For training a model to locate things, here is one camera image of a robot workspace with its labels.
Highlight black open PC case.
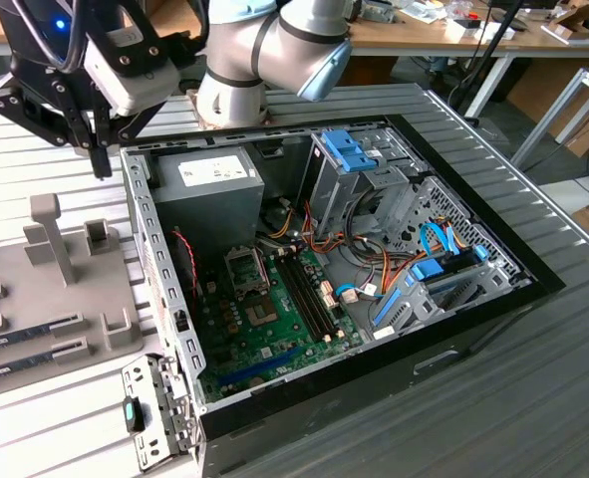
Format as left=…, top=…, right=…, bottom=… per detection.
left=118, top=113, right=568, bottom=478

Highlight metal socket cover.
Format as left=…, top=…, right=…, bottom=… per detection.
left=222, top=244, right=271, bottom=302

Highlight blue arched wire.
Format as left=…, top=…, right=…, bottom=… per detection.
left=417, top=221, right=458, bottom=260

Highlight blue wire white plug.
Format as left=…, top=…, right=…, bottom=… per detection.
left=334, top=282, right=378, bottom=305

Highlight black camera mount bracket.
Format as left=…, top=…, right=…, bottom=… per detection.
left=85, top=0, right=209, bottom=79

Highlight dark blue RAM stick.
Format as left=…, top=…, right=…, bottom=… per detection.
left=0, top=321, right=56, bottom=350
left=0, top=348, right=56, bottom=383

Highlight silver disk bay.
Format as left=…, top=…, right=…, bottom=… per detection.
left=371, top=246, right=535, bottom=344

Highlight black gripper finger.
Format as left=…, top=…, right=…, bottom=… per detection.
left=98, top=107, right=148, bottom=179
left=0, top=72, right=101, bottom=178

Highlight green motherboard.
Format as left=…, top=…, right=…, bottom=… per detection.
left=193, top=242, right=366, bottom=402

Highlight black stand pole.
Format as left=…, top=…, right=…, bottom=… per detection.
left=460, top=0, right=524, bottom=120

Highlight grey metal shelf frame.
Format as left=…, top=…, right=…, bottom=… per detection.
left=508, top=67, right=589, bottom=170

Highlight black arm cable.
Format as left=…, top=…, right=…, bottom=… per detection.
left=63, top=0, right=96, bottom=76

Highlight black case lock latch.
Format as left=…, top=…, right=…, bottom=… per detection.
left=123, top=395, right=146, bottom=433

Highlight yellow wire bundle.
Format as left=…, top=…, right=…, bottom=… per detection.
left=267, top=207, right=296, bottom=241

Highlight open cardboard box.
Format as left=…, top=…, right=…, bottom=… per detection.
left=540, top=0, right=589, bottom=47

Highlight grey power supply unit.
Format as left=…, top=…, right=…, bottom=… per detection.
left=147, top=145, right=267, bottom=250

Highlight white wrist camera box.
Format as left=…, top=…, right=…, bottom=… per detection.
left=83, top=27, right=182, bottom=118

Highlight black case fan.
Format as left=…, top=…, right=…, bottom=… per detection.
left=166, top=227, right=201, bottom=303

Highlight wooden desk white frame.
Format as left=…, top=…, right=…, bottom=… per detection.
left=0, top=0, right=210, bottom=59
left=346, top=0, right=589, bottom=64

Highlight white paper box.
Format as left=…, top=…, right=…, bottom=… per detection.
left=445, top=17, right=517, bottom=44

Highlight blue expansion slot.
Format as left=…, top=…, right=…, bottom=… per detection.
left=217, top=347, right=306, bottom=388

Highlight large flat cardboard box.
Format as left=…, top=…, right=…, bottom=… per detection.
left=505, top=58, right=589, bottom=159

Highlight CPU socket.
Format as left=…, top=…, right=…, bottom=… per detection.
left=242, top=294, right=281, bottom=329

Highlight grey plastic parts rack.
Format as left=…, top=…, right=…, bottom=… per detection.
left=0, top=192, right=148, bottom=399

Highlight blue plastic drive latch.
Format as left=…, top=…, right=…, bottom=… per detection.
left=318, top=127, right=384, bottom=174

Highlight orange wire bundle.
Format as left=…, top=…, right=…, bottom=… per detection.
left=301, top=198, right=420, bottom=298

